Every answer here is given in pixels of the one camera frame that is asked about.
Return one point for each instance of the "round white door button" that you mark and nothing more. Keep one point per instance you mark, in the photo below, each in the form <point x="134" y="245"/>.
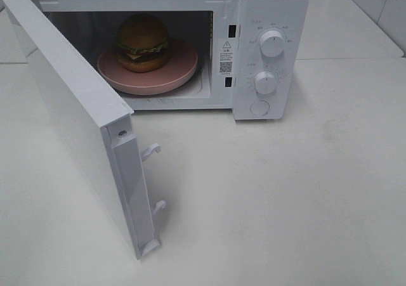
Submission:
<point x="260" y="108"/>

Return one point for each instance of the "lower white microwave knob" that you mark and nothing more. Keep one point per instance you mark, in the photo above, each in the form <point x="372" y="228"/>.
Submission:
<point x="265" y="82"/>

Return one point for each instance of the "pink round plate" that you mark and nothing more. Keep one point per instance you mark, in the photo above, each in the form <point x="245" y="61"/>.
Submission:
<point x="180" y="67"/>

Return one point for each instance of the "upper white microwave knob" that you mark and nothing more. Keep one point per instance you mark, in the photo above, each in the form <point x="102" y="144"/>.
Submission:
<point x="272" y="43"/>

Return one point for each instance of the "white microwave knob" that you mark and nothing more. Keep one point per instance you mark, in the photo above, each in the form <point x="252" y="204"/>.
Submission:
<point x="265" y="82"/>
<point x="272" y="43"/>

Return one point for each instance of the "burger with lettuce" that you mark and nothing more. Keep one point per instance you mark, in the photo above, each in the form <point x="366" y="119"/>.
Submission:
<point x="142" y="43"/>

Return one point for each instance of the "white microwave oven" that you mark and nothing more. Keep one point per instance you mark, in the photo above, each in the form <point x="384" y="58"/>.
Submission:
<point x="91" y="27"/>

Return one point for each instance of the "glass microwave turntable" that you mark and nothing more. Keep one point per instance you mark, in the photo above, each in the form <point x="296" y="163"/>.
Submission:
<point x="189" y="89"/>

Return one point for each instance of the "white microwave door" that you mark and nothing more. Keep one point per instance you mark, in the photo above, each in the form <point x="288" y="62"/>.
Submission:
<point x="94" y="121"/>

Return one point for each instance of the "white warning label sticker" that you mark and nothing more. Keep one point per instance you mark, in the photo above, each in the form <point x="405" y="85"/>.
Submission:
<point x="226" y="56"/>

